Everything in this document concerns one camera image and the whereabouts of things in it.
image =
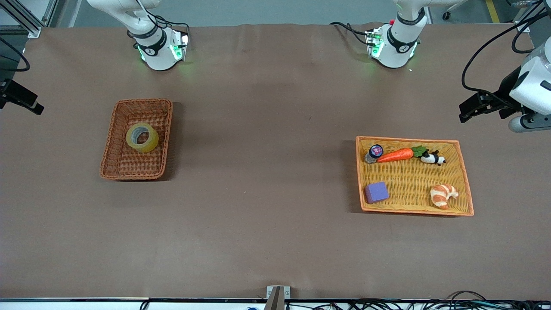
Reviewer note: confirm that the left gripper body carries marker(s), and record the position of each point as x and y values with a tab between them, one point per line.
503	95

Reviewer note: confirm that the yellowish clear tape roll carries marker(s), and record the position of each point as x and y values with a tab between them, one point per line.
150	144

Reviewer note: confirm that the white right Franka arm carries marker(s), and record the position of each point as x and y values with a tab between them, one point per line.
157	51

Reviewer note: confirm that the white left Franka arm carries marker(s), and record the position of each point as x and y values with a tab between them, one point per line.
400	38

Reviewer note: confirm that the orange yellow wicker basket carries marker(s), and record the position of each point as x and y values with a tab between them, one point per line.
409	176

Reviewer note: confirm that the brown wicker basket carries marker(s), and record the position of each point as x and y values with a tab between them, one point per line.
137	165

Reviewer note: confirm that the black white toy panda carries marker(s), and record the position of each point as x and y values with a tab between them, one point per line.
430	159

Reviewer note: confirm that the orange toy carrot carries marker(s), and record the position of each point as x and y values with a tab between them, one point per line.
396	155

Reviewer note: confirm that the toy croissant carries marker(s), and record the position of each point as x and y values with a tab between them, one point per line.
441	196

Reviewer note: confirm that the office chair caster leg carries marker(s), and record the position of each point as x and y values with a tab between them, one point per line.
447	16

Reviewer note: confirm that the small dark-capped bottle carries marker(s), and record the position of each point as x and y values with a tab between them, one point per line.
375	151

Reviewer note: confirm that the purple foam block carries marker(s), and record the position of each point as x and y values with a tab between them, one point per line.
376	192

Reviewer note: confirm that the brown table cover cloth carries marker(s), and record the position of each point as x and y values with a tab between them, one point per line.
275	129

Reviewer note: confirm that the grey aluminium frame profile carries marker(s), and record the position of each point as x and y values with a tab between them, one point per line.
33	31
524	27

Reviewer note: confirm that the grey metal bracket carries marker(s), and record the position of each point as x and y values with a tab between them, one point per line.
277	297

